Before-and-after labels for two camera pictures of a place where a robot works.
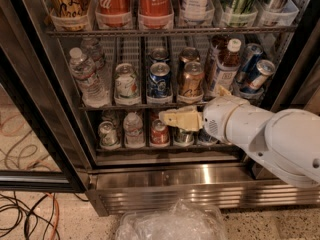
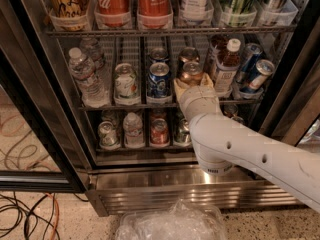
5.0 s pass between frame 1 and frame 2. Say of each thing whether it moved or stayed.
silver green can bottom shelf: stayed
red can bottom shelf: stayed
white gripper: moved
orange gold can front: stayed
